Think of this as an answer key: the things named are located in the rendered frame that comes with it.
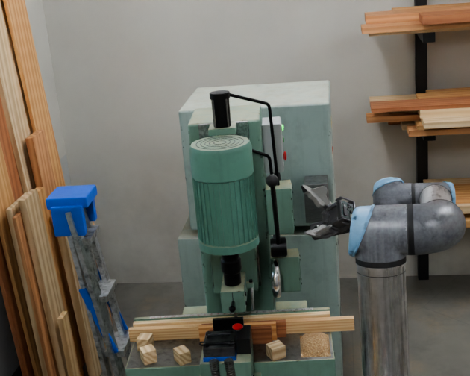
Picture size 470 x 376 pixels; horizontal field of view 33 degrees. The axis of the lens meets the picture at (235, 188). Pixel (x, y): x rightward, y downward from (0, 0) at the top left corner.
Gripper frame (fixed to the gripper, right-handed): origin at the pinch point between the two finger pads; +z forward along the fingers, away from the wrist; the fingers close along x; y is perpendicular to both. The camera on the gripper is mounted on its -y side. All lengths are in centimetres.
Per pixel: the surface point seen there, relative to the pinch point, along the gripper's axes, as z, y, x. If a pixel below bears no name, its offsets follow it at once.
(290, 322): -18.0, -29.2, 19.0
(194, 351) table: 5, -46, 27
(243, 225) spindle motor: 10.0, -13.3, 1.9
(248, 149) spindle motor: 16.7, -0.7, -14.1
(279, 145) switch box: -6.0, -15.0, -32.5
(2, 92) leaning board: 46, -146, -118
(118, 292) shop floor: -75, -262, -95
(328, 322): -27.0, -22.3, 19.5
